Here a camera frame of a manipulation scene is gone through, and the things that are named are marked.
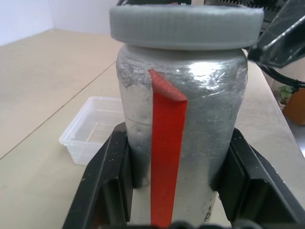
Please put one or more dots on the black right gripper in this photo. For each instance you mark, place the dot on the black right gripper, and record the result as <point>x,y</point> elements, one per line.
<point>267,7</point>

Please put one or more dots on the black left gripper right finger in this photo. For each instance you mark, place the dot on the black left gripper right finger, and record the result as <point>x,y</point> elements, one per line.
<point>257,181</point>

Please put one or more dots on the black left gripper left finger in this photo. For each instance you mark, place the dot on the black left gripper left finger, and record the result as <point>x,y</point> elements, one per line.
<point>104,167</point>

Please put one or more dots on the silver foil-wrapped jar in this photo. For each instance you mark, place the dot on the silver foil-wrapped jar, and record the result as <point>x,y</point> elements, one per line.
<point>209,124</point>

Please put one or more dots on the grey screw lid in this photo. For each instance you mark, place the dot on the grey screw lid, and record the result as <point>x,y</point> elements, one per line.
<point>181,26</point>

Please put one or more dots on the clear plastic box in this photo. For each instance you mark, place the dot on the clear plastic box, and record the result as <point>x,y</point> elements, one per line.
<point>83,128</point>

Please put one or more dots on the orange-brown box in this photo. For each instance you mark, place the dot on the orange-brown box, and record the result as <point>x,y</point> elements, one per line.
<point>296,107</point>

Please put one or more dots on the small green plant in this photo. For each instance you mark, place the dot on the small green plant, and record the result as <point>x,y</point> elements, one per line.
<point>285,93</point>

